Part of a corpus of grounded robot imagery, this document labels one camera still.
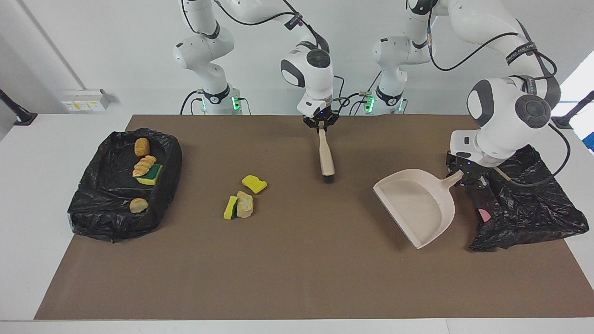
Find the rectangular bin with black bag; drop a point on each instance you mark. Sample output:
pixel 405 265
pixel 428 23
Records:
pixel 106 185

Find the yellow green sponge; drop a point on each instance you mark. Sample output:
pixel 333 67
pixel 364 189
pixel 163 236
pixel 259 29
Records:
pixel 153 176
pixel 229 208

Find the wavy all-yellow sponge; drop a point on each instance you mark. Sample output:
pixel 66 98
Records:
pixel 254 184

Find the pink bin with black bag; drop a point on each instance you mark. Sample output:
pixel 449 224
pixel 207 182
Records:
pixel 533 218

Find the brown table mat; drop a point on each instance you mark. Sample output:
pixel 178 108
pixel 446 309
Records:
pixel 297 287

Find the wooden hand brush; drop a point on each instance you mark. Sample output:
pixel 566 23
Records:
pixel 326 155

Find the blue object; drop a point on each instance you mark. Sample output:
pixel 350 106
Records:
pixel 590 143

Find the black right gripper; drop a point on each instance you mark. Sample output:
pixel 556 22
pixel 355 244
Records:
pixel 325 118

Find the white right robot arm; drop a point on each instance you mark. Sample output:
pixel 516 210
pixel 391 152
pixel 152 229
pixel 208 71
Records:
pixel 311 79

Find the black stand foot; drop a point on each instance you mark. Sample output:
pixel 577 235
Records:
pixel 23 118
pixel 568 119

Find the brown oval bread roll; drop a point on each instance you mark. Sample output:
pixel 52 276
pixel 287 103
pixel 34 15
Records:
pixel 141 147

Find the striped croissant bread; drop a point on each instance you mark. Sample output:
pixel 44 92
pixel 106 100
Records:
pixel 138 205
pixel 144 166

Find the beige plastic dustpan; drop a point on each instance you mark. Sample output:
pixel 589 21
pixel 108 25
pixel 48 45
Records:
pixel 417 208

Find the white wall socket box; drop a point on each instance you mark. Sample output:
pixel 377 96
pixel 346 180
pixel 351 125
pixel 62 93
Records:
pixel 83 102

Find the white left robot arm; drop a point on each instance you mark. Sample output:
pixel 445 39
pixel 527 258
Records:
pixel 501 120

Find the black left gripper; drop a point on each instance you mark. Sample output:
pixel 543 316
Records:
pixel 473 172

